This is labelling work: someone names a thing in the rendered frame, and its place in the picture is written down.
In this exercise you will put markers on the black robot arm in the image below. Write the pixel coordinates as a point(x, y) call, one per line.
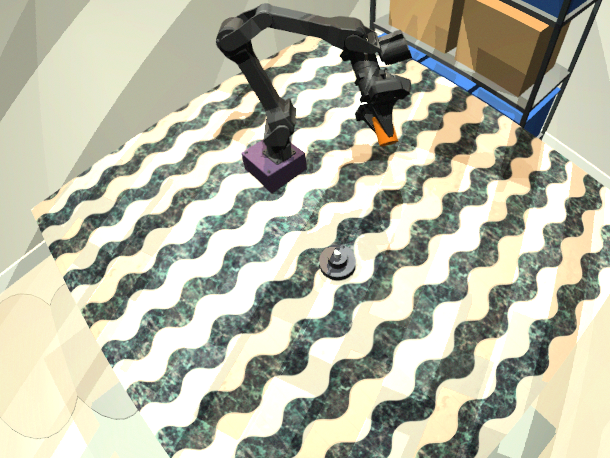
point(357, 42)

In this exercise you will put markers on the orange knob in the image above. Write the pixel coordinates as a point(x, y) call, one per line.
point(383, 139)

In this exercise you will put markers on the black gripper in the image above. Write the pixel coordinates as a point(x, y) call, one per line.
point(378, 94)

